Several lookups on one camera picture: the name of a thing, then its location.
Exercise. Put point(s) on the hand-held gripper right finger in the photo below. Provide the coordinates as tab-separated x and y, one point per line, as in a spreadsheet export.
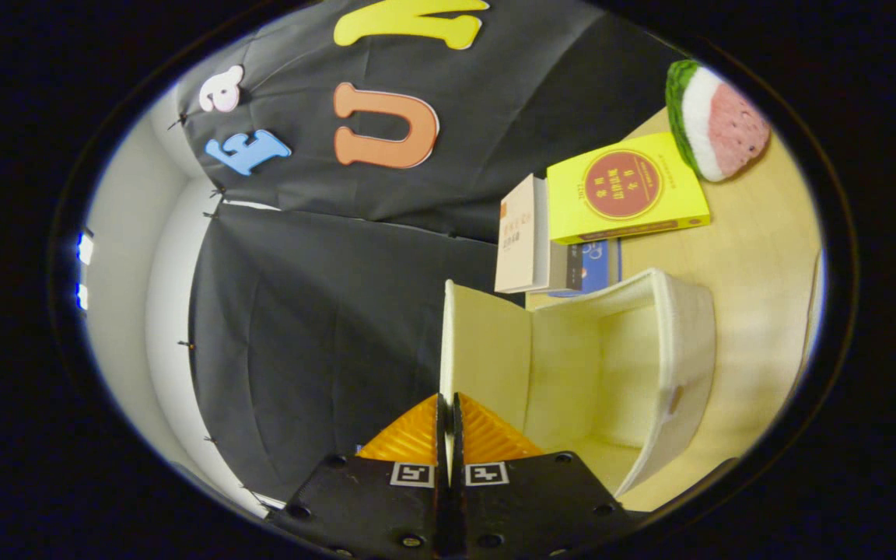
533	505

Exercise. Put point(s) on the black backdrop cloth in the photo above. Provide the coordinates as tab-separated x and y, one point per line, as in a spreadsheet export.
323	311

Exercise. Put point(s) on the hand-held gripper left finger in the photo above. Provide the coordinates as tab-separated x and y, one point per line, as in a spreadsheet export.
370	505

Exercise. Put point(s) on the watermelon slice plush toy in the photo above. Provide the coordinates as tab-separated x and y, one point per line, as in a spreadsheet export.
716	124

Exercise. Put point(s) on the yellow book with red circle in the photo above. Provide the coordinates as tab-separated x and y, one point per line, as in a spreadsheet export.
623	187

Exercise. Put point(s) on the cream fabric storage box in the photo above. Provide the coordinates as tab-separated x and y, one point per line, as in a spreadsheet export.
565	365

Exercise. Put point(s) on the blue book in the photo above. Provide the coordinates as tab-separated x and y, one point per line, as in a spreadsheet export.
600	264

